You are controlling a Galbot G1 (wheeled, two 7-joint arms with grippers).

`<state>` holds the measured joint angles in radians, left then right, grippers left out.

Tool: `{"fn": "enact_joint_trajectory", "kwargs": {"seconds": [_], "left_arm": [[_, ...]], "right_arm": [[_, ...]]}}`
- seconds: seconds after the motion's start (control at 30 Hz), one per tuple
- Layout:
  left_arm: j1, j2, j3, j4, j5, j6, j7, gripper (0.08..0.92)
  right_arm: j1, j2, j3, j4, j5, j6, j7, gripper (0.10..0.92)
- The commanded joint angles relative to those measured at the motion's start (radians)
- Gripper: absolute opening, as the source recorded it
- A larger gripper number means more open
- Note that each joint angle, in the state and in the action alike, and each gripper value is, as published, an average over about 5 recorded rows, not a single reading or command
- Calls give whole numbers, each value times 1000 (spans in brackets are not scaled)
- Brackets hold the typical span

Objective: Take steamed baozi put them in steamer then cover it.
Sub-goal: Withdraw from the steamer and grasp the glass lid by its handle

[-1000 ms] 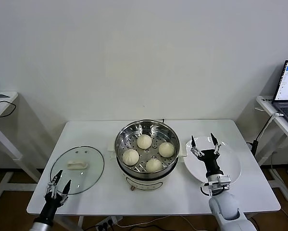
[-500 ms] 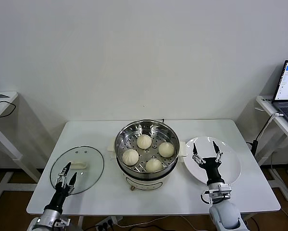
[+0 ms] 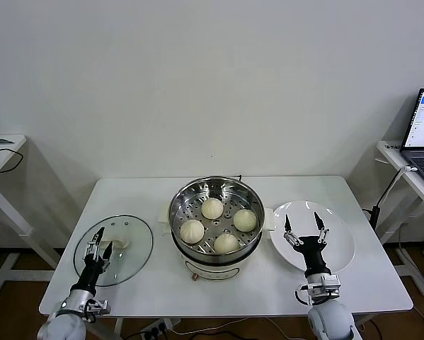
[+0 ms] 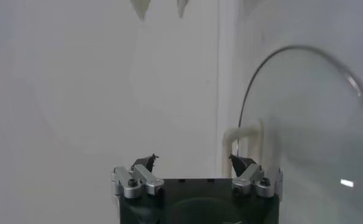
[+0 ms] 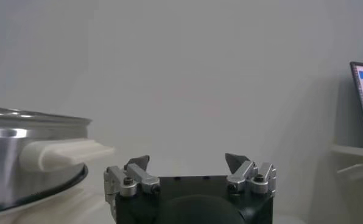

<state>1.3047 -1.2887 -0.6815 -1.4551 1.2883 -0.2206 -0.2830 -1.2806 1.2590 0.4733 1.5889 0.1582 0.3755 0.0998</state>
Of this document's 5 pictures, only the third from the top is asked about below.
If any white floor cable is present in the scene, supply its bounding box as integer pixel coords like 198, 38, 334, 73
168, 316, 282, 336

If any white round plate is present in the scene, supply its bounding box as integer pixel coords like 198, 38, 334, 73
270, 200, 356, 273

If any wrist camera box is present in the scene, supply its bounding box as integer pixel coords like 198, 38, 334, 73
319, 273, 342, 297
85, 299, 112, 324

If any white charging cable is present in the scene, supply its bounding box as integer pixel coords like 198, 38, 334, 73
379, 165, 418, 208

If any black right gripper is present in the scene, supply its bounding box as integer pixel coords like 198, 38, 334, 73
283, 211, 332, 276

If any glass lid with white handle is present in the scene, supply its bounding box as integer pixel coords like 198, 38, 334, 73
73, 214, 154, 288

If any black power adapter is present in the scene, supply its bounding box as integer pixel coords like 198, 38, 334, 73
362, 205, 381, 228

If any thin black cable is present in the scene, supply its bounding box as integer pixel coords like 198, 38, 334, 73
0, 147, 24, 176

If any white side desk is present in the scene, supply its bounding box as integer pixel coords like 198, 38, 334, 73
376, 140, 424, 297
0, 134, 68, 302

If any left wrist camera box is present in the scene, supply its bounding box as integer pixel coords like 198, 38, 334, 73
85, 299, 112, 324

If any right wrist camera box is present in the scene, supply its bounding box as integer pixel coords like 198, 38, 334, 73
319, 273, 342, 297

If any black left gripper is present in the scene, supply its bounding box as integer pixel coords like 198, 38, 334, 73
77, 227, 114, 292

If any white power strip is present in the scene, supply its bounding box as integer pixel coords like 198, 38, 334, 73
140, 318, 174, 339

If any white electric cooker base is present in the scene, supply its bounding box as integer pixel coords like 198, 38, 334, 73
156, 203, 277, 283

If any white steamed baozi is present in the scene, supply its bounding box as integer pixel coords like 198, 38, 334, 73
180, 219, 205, 245
213, 232, 241, 255
201, 197, 224, 220
232, 208, 258, 232

